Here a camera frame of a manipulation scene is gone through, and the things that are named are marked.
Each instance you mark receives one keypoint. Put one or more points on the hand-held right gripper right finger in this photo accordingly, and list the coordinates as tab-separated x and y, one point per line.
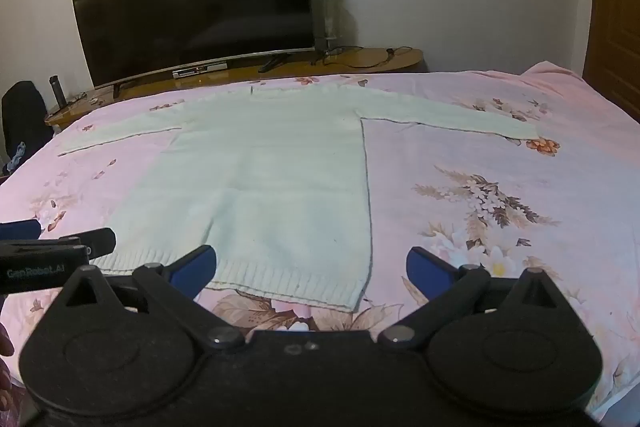
425	269

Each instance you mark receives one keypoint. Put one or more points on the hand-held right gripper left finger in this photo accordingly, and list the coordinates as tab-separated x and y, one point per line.
196	269

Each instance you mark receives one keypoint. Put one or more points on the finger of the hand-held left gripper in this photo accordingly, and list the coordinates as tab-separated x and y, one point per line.
20	228
95	240

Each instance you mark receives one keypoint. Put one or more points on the white knitted sweater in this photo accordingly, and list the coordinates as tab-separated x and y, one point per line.
280	187

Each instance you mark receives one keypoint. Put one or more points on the person's left hand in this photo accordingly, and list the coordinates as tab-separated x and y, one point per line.
5	347

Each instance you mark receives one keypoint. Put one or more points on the blue cloth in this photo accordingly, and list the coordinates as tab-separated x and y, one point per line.
16	154

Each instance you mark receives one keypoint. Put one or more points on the pink floral bed sheet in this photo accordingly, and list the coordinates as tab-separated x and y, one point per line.
500	217

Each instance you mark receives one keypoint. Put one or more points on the black chair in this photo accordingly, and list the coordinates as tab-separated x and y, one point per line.
22	117

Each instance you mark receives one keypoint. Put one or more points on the silver set-top box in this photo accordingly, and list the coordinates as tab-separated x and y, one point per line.
200	70

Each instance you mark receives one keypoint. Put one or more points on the wooden television cabinet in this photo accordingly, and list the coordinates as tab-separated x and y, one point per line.
300	68

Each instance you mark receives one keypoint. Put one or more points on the clear plastic cover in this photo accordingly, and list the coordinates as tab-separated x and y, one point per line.
327	24

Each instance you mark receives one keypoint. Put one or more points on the brown wooden door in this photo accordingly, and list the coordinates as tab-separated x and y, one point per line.
617	7

